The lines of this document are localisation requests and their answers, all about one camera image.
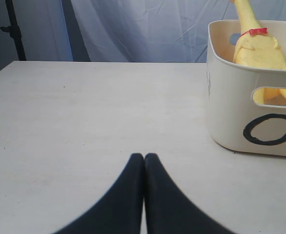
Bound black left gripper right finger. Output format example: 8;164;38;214
144;153;233;234

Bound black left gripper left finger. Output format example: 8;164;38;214
56;153;144;234

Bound cream bin marked O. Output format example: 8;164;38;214
206;20;286;156

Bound blue backdrop cloth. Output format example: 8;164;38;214
0;0;286;81

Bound yellow rubber chicken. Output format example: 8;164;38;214
232;0;286;104

